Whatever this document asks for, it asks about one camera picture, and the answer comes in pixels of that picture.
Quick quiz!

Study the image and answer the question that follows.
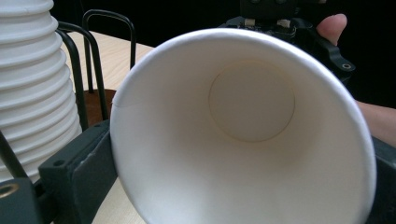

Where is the stack of white paper cups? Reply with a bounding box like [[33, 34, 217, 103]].
[[0, 0, 84, 184]]

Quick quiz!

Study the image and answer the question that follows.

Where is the single white paper cup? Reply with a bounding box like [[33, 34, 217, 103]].
[[109, 27, 377, 224]]

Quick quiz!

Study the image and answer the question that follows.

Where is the dark double cup holder rack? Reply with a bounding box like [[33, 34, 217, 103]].
[[0, 8, 138, 180]]

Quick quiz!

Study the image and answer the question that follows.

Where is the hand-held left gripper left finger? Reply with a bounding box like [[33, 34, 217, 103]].
[[37, 119, 120, 224]]

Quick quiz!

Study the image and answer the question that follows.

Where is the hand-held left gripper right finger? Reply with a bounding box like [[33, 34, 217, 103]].
[[366, 136, 396, 224]]

